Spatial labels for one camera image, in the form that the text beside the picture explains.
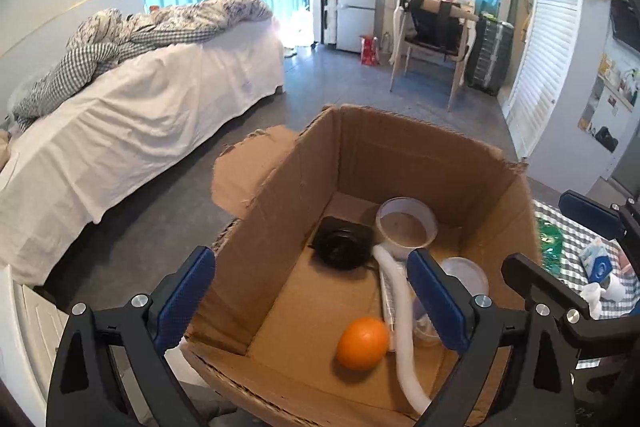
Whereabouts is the orange fruit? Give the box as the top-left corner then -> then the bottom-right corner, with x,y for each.
335,317 -> 390,372

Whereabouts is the white foam tube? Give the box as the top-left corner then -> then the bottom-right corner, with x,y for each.
372,245 -> 432,415

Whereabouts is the blue tissue pack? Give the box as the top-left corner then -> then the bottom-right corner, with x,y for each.
578,239 -> 613,284

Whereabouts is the white glove hand toy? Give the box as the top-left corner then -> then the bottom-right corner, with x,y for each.
579,273 -> 626,320

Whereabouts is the checkered tablecloth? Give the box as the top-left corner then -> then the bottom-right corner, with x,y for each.
530,198 -> 640,371

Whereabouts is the green snack packet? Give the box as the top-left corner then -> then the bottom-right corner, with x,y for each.
537,219 -> 563,279

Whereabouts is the clear plastic lid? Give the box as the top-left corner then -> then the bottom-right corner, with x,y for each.
440,257 -> 489,297

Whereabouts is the white louvered wardrobe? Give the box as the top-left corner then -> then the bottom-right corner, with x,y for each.
503,0 -> 608,192

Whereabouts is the clear plastic cup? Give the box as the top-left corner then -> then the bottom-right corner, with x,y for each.
374,197 -> 438,260

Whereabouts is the brown cardboard box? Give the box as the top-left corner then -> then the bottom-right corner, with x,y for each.
182,105 -> 540,426

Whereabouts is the black drawer tower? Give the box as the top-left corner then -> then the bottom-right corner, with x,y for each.
464,12 -> 514,95

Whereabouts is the bed with white sheet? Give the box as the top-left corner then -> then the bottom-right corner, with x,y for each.
1,14 -> 284,286

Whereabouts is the black round object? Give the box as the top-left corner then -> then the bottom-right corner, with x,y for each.
310,216 -> 374,271

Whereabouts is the black backpack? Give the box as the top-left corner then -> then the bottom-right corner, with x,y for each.
405,0 -> 463,55

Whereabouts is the wooden chair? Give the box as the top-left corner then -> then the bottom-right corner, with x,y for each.
390,0 -> 480,112

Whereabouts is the red gift bag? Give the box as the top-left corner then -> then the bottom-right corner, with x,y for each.
360,35 -> 380,66

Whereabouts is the patterned quilt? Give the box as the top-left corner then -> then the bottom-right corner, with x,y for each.
8,0 -> 272,130

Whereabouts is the white mini fridge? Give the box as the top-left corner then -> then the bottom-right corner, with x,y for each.
336,0 -> 384,53

